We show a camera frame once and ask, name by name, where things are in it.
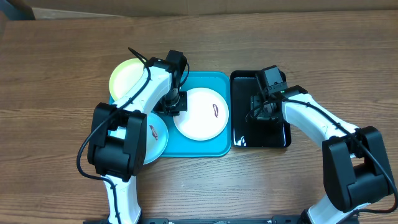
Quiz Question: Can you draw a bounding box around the teal plastic tray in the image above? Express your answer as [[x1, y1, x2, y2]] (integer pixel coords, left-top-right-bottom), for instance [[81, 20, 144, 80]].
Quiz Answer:
[[127, 72, 231, 157]]

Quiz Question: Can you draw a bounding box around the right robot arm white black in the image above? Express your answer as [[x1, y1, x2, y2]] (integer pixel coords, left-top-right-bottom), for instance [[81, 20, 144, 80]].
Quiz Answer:
[[246, 66, 397, 223]]

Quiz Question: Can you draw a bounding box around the cardboard panel at back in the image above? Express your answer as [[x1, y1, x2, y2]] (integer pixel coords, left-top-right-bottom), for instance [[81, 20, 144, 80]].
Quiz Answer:
[[24, 0, 397, 17]]

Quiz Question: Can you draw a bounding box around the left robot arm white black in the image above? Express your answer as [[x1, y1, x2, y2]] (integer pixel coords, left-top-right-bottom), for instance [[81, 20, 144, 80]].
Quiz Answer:
[[76, 49, 189, 223]]

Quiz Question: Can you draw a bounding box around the yellow plate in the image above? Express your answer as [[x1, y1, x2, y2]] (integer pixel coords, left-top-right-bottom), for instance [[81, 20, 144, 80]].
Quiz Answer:
[[109, 58, 144, 101]]

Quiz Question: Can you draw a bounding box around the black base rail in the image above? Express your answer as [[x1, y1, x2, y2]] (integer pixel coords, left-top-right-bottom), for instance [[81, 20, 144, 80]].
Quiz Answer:
[[83, 215, 312, 224]]

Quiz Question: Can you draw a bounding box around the white plate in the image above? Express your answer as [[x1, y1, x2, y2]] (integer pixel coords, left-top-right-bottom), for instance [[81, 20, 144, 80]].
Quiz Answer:
[[173, 88, 229, 141]]

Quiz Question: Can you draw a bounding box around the light blue plate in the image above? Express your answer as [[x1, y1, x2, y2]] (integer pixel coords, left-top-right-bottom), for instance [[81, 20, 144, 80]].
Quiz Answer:
[[102, 111, 169, 170]]

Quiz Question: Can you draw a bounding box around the black water tray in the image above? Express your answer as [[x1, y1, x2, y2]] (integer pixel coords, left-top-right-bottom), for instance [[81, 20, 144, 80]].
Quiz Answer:
[[230, 70, 292, 148]]

